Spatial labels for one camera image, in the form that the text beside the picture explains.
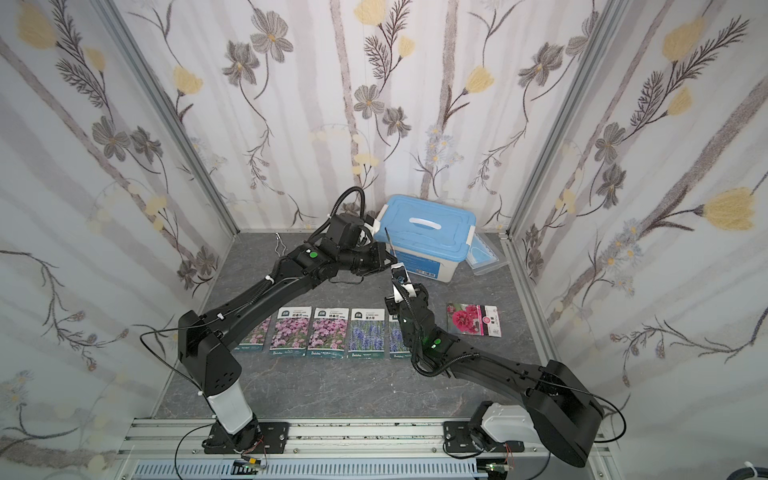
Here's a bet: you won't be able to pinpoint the hollyhock pink flower packet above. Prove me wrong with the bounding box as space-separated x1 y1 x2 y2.
446 303 502 338

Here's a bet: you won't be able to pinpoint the blue lid storage box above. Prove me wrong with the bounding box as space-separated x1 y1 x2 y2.
374 195 476 283

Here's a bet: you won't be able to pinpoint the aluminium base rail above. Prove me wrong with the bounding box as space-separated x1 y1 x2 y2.
107 415 623 479

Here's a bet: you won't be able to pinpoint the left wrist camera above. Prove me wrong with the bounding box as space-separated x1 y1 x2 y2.
362 219 380 242

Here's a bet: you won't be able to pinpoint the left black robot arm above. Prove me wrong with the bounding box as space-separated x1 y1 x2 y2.
178 186 395 454

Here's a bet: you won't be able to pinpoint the purple flower seed packet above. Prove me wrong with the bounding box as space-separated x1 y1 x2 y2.
235 317 271 351

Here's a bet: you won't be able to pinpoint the metal scissor tongs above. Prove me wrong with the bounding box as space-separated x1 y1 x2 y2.
274 232 287 256

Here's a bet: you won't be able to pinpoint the clear bag of masks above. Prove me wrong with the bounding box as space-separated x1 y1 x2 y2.
466 232 508 276

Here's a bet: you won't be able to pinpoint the pink phlox seed packet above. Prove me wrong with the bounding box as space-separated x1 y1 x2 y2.
307 308 350 359

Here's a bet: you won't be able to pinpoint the white slotted cable duct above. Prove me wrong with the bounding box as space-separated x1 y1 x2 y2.
128 458 488 479

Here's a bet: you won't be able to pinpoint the white cosmos seed packet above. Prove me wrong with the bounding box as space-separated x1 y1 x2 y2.
269 307 312 357

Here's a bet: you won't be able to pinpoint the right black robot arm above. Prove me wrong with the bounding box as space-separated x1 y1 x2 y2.
385 263 604 467

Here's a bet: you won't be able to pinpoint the lavender seed packet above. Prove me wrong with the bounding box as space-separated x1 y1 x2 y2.
388 315 411 359
347 308 386 359

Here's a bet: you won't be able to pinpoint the pink back seed packet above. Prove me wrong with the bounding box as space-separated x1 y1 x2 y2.
391 263 416 303

